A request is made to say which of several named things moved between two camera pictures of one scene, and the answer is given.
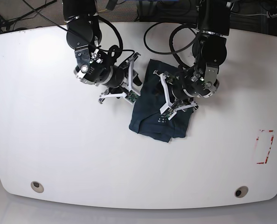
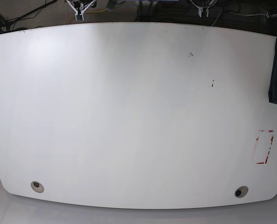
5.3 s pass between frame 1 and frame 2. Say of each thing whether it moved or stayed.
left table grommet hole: stayed
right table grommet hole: stayed
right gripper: moved
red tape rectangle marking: stayed
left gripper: moved
